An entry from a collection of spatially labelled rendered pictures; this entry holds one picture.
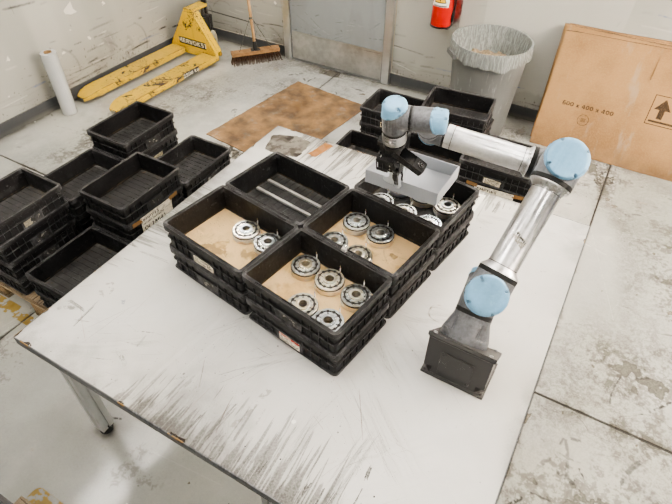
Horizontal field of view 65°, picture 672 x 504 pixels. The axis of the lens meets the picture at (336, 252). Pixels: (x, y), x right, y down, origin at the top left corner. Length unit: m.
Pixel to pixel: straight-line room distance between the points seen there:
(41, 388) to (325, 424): 1.59
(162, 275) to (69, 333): 0.37
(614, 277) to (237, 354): 2.28
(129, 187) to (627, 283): 2.76
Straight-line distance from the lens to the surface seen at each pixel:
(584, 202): 3.86
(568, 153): 1.54
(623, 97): 4.22
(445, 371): 1.73
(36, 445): 2.71
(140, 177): 3.02
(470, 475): 1.64
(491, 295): 1.49
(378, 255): 1.92
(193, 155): 3.32
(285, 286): 1.81
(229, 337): 1.86
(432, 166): 1.98
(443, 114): 1.58
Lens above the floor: 2.17
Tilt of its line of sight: 44 degrees down
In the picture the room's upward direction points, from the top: 1 degrees clockwise
